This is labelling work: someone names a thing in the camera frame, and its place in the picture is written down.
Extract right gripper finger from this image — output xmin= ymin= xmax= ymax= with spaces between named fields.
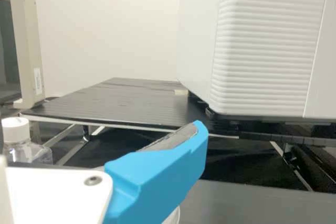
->
xmin=103 ymin=120 xmax=210 ymax=224

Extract black platform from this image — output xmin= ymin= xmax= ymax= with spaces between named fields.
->
xmin=19 ymin=77 xmax=336 ymax=192
xmin=52 ymin=165 xmax=336 ymax=224

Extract white-capped bottle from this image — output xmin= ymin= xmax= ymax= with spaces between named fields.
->
xmin=1 ymin=117 xmax=54 ymax=166

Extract white incubator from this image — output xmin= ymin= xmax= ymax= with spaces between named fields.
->
xmin=175 ymin=0 xmax=232 ymax=118

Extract incubator door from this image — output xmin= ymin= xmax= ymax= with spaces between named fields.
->
xmin=209 ymin=0 xmax=336 ymax=120

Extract cream microscope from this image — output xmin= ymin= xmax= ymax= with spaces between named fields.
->
xmin=0 ymin=0 xmax=47 ymax=110

